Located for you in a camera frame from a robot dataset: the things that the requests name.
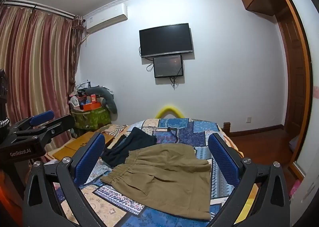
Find brown wooden door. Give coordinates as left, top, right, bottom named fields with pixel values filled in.
left=276, top=5, right=313, bottom=144

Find white curtain rail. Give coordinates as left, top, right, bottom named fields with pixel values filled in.
left=0, top=0, right=76, bottom=20

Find small black wall monitor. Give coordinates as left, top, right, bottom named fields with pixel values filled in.
left=153, top=54, right=184, bottom=79

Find striped pink curtain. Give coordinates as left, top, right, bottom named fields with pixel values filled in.
left=0, top=3, right=84, bottom=166

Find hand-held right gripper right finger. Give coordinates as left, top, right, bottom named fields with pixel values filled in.
left=207, top=132, right=291, bottom=227

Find khaki pants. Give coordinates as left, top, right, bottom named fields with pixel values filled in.
left=100, top=143, right=212, bottom=221

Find black pants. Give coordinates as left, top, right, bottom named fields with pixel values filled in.
left=101, top=127, right=158, bottom=168

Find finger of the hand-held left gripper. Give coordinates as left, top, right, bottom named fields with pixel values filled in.
left=14, top=114, right=75, bottom=143
left=11, top=110, right=55, bottom=132

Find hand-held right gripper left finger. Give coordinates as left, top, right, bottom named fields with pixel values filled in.
left=22, top=131, right=110, bottom=227

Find white air conditioner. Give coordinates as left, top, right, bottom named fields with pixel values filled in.
left=83, top=3, right=128, bottom=35

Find black wall television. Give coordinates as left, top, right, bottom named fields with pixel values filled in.
left=139, top=23, right=194, bottom=58

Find zebra striped cloth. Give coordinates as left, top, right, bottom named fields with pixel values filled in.
left=103, top=124, right=128, bottom=141

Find orange box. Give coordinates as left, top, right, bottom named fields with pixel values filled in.
left=82, top=102, right=101, bottom=111

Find orange cartoon plush blanket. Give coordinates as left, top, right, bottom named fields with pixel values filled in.
left=219, top=127, right=244, bottom=161

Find blue patchwork bedsheet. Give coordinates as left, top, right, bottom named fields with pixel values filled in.
left=53, top=117, right=250, bottom=227

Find yellow foam tube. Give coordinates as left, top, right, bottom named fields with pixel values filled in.
left=155, top=106, right=185, bottom=119

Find green patterned storage box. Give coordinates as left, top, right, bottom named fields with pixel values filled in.
left=71, top=107, right=111, bottom=131

